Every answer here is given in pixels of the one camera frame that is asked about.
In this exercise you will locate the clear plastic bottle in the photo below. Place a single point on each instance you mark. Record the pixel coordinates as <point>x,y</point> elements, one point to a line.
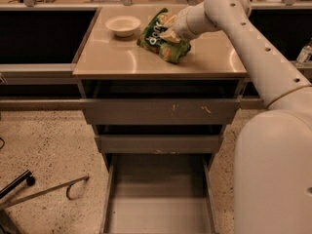
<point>305,53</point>

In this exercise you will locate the top grey drawer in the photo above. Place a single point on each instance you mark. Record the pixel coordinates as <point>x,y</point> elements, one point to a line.
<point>159,111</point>

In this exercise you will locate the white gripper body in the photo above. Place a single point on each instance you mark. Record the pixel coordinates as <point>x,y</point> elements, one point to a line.
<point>182,25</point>

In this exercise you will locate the white ceramic bowl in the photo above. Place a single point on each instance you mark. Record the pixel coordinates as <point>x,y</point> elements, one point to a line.
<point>123,26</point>

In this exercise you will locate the middle grey drawer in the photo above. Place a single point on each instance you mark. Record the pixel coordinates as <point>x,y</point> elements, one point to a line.
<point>175,144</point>

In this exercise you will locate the bottom open grey drawer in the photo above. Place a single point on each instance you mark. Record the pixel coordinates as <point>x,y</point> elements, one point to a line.
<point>158,194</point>

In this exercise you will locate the green rice chip bag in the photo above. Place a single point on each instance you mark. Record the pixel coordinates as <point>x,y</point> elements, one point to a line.
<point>150,39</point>

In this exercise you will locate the black caster leg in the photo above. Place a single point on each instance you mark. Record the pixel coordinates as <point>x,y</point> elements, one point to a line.
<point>25,176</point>

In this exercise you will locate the grey drawer cabinet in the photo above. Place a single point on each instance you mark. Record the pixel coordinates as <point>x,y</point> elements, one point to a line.
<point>113,67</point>

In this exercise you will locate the metal stand leg with hook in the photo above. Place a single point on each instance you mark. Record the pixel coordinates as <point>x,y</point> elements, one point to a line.
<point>68,185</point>

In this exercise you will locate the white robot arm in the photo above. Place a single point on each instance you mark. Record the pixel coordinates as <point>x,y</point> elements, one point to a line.
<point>273,153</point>

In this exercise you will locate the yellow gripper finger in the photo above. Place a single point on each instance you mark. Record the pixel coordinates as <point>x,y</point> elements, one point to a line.
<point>170,36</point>
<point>170,22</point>

